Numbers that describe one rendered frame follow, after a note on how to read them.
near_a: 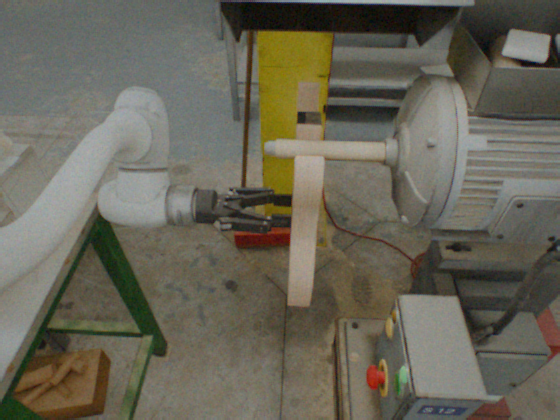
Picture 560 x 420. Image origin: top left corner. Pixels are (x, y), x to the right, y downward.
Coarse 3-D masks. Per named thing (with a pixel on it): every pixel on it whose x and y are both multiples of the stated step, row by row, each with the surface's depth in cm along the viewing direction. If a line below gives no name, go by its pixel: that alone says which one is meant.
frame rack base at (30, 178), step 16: (16, 144) 92; (16, 160) 88; (32, 160) 93; (0, 176) 84; (16, 176) 88; (32, 176) 93; (48, 176) 99; (0, 192) 84; (16, 192) 89; (32, 192) 94; (0, 208) 87; (16, 208) 89
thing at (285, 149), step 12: (276, 144) 64; (288, 144) 64; (300, 144) 64; (312, 144) 64; (324, 144) 64; (336, 144) 64; (348, 144) 64; (360, 144) 64; (372, 144) 64; (276, 156) 65; (288, 156) 65; (324, 156) 64; (336, 156) 64; (348, 156) 64; (360, 156) 64; (372, 156) 64
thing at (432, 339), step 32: (416, 320) 58; (448, 320) 58; (384, 352) 66; (416, 352) 54; (448, 352) 54; (384, 384) 65; (416, 384) 51; (448, 384) 51; (480, 384) 51; (384, 416) 64; (416, 416) 56; (448, 416) 55
